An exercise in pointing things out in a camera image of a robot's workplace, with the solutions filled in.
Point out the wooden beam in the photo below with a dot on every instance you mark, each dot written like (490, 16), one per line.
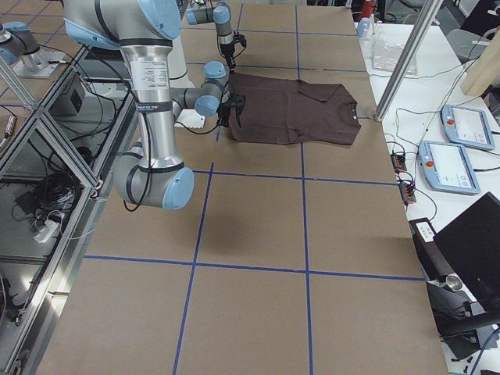
(482, 73)

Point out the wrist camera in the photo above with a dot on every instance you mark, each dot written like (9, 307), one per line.
(237, 102)
(240, 39)

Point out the red cylinder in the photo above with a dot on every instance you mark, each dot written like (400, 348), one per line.
(367, 9)

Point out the far teach pendant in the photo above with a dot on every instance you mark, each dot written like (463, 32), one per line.
(468, 127)

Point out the aluminium side frame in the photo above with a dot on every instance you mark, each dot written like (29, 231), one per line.
(72, 119)

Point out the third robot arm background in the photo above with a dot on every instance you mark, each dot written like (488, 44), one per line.
(24, 54)

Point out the near teach pendant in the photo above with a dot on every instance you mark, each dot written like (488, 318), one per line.
(447, 168)

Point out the aluminium frame post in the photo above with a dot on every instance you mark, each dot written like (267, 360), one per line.
(418, 33)

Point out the black power strip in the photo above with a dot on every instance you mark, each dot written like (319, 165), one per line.
(405, 181)

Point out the clear plastic bag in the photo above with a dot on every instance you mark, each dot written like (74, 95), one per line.
(385, 54)

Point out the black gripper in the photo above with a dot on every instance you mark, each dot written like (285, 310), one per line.
(227, 51)
(225, 108)

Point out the dark brown t-shirt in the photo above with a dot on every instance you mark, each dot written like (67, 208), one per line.
(285, 112)

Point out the teach pendant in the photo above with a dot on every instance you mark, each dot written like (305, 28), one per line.
(447, 168)
(468, 127)

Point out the brown paper table cover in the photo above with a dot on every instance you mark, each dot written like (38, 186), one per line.
(287, 260)

